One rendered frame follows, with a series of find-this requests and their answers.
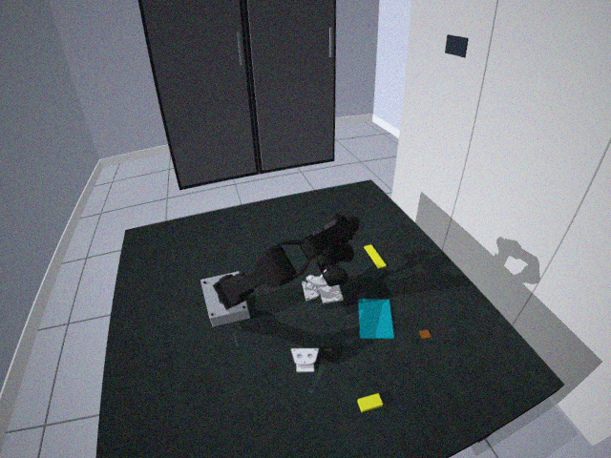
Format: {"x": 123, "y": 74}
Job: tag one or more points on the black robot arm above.
{"x": 274, "y": 267}

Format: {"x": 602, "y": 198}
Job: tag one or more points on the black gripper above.
{"x": 334, "y": 275}

